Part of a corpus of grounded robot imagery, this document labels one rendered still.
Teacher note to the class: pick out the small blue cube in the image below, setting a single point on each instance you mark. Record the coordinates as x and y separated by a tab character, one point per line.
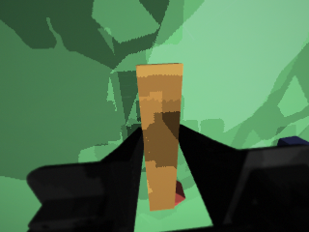
291	141

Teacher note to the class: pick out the brown bar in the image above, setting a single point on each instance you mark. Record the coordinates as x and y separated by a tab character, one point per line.
160	98

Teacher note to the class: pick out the red cube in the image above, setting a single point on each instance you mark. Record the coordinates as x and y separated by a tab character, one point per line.
180	197

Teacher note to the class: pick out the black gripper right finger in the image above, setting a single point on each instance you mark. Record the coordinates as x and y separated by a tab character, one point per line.
220	171

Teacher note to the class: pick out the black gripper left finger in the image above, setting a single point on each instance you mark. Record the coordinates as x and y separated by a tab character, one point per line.
117	176

